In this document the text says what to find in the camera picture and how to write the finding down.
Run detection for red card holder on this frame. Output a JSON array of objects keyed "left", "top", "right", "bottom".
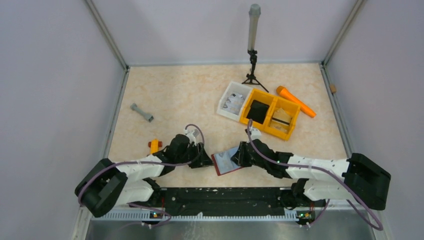
[{"left": 211, "top": 147, "right": 244, "bottom": 177}]

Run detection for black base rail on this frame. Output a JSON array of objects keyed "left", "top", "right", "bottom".
[{"left": 142, "top": 187, "right": 327, "bottom": 218}]

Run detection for small tan wall object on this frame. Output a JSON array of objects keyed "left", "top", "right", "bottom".
[{"left": 329, "top": 83, "right": 337, "bottom": 94}]

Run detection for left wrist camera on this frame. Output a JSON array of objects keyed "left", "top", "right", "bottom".
[{"left": 184, "top": 129, "right": 201, "bottom": 145}]

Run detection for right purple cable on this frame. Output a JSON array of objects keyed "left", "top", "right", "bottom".
[{"left": 246, "top": 119, "right": 384, "bottom": 232}]

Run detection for cards in white bin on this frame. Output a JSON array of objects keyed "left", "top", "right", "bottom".
[{"left": 222, "top": 92, "right": 245, "bottom": 115}]

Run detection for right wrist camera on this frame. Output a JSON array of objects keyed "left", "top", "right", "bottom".
[{"left": 245, "top": 127, "right": 262, "bottom": 142}]

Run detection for grey tube on tripod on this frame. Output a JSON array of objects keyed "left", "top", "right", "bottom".
[{"left": 247, "top": 3, "right": 261, "bottom": 51}]

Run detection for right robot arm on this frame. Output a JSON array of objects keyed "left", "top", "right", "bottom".
[{"left": 231, "top": 139, "right": 391, "bottom": 211}]

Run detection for tan cards in bin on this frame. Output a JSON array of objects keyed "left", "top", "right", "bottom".
[{"left": 269, "top": 108, "right": 292, "bottom": 131}]

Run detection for black mini tripod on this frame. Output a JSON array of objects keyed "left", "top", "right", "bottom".
[{"left": 242, "top": 49, "right": 269, "bottom": 93}]

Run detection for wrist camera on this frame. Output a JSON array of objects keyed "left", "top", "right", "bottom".
[
  {"left": 184, "top": 129, "right": 201, "bottom": 145},
  {"left": 245, "top": 127, "right": 262, "bottom": 142}
]

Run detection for black block in bin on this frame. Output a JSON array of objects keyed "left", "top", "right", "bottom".
[{"left": 246, "top": 100, "right": 270, "bottom": 124}]

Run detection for small orange toy piece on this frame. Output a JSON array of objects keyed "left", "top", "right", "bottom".
[{"left": 148, "top": 138, "right": 163, "bottom": 155}]

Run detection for orange plastic carrot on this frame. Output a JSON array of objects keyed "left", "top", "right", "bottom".
[{"left": 276, "top": 85, "right": 317, "bottom": 118}]

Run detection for grey credit card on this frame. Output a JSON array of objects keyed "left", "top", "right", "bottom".
[{"left": 215, "top": 148, "right": 242, "bottom": 174}]

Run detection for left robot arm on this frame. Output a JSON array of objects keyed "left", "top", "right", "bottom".
[{"left": 74, "top": 134, "right": 213, "bottom": 218}]

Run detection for white plastic bin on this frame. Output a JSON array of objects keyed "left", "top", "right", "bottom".
[{"left": 216, "top": 81, "right": 253, "bottom": 122}]

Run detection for grey plastic connector piece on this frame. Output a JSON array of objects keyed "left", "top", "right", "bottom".
[{"left": 130, "top": 103, "right": 154, "bottom": 123}]

